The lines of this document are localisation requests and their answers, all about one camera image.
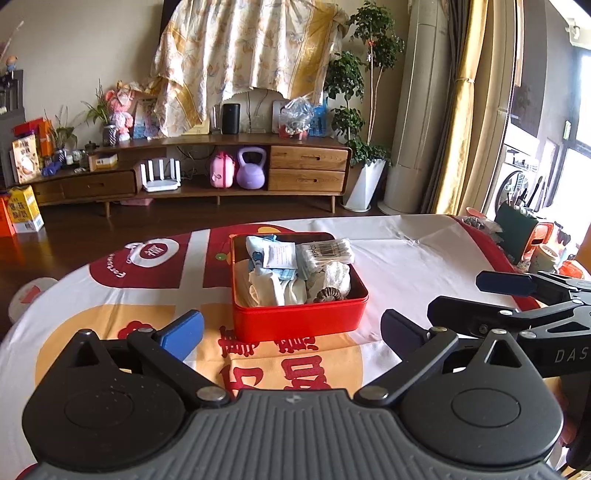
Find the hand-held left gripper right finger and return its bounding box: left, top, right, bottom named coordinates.
left=353, top=309, right=532, bottom=407

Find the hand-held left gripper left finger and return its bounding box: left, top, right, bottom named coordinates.
left=60, top=309, right=230, bottom=408

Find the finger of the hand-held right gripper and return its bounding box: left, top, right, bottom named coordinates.
left=475, top=270, right=591, bottom=305
left=427, top=296, right=591, bottom=335

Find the brown ruffled scrunchie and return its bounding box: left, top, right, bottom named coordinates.
left=313, top=286, right=345, bottom=304

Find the clear plastic packet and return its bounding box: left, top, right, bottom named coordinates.
left=318, top=262, right=352, bottom=296

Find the red tin box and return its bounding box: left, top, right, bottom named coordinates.
left=229, top=232, right=369, bottom=343

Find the cotton swab pack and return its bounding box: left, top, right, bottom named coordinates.
left=295, top=239, right=355, bottom=267

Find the white gauze cloth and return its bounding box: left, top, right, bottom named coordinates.
left=281, top=277, right=310, bottom=305

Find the blue white soft packet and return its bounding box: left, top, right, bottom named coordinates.
left=245, top=235, right=278, bottom=273

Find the white labelled sachet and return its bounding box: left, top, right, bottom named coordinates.
left=263, top=242, right=297, bottom=269

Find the pale green mug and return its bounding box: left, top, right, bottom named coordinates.
left=529, top=242, right=561, bottom=274

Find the green utensil holder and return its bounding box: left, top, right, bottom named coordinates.
left=494, top=203, right=539, bottom=259

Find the orange plastic container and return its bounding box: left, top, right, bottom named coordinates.
left=524, top=222, right=561, bottom=259

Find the printed white red tablecloth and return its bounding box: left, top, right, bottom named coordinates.
left=0, top=215, right=555, bottom=480

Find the orange packet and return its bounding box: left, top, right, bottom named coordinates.
left=558, top=261, right=591, bottom=280

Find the washing machine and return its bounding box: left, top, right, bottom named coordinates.
left=482, top=144, right=541, bottom=217

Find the wooden TV cabinet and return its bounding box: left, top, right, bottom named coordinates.
left=28, top=134, right=354, bottom=217

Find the white router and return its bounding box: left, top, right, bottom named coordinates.
left=141, top=158, right=182, bottom=193

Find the green tree in white planter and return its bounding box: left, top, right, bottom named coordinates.
left=323, top=0, right=407, bottom=213

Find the yellow curtain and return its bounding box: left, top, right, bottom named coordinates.
left=434, top=0, right=490, bottom=216

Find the pink small suitcase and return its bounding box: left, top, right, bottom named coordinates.
left=210, top=151, right=236, bottom=189

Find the dark wooden drawer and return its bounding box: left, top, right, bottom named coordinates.
left=60, top=171, right=137, bottom=198

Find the purple kettlebell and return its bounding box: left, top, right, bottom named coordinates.
left=236, top=147, right=269, bottom=190

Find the light wooden drawer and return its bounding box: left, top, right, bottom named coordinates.
left=268, top=168, right=347, bottom=192
left=269, top=145, right=349, bottom=171

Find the beige standing air conditioner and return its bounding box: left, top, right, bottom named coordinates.
left=379, top=0, right=455, bottom=216

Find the yellow carton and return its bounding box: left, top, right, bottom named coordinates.
left=8, top=185, right=45, bottom=232

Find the small plant in striped pot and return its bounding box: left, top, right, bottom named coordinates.
left=81, top=78, right=118, bottom=147

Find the orange gift box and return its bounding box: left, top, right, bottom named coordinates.
left=0, top=194, right=17, bottom=237

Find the pale blue printed box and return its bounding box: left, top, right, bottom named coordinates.
left=133, top=98, right=160, bottom=139

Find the black speaker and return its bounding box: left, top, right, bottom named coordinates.
left=222, top=104, right=242, bottom=136

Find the pink plush doll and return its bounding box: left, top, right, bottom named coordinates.
left=105, top=80, right=134, bottom=141

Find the thin-leaved potted plant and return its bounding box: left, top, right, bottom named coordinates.
left=44, top=106, right=79, bottom=153

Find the yellow printed gift bag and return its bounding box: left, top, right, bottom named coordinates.
left=11, top=135, right=41, bottom=184

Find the clear bag of items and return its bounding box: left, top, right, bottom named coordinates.
left=278, top=97, right=315, bottom=139

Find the red orange box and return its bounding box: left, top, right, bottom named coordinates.
left=13, top=119, right=54, bottom=158

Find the dark grey cabinet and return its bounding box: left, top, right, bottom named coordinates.
left=0, top=105, right=24, bottom=188

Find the floral yellow sheet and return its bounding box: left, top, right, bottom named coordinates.
left=150, top=0, right=349, bottom=138

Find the black drinks machine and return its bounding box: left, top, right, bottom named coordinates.
left=0, top=69, right=24, bottom=114

